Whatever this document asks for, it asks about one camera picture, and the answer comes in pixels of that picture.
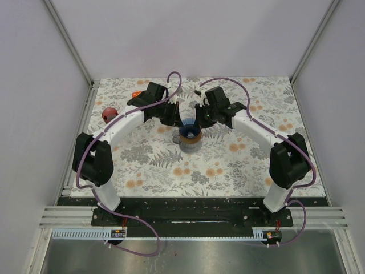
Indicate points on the left aluminium frame post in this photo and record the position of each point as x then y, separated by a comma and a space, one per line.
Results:
56, 18

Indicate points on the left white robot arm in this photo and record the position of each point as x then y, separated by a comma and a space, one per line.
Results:
93, 161

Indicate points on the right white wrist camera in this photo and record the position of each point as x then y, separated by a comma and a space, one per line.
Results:
203, 101

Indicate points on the right aluminium frame post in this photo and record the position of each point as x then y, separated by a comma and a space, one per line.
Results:
332, 8

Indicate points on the white slotted cable duct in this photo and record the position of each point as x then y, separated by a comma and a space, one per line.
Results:
89, 234

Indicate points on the brown bottle red cap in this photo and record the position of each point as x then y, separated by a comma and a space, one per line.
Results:
109, 114

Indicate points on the coffee filter paper box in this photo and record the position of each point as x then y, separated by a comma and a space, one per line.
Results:
136, 94

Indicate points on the aluminium frame post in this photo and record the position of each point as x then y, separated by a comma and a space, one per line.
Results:
56, 18
332, 8

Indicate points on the blue ribbed cone dripper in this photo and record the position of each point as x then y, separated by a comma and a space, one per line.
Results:
188, 127

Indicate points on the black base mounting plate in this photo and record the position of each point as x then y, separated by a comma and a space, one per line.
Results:
193, 218

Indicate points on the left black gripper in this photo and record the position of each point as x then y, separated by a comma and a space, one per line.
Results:
175, 119

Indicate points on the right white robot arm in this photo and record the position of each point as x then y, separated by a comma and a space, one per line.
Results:
289, 157

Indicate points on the grey glass coffee server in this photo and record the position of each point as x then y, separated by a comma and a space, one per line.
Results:
186, 145

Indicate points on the round wooden dripper base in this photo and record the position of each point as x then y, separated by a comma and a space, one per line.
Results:
190, 141

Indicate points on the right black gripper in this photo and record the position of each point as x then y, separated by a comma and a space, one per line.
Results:
199, 109

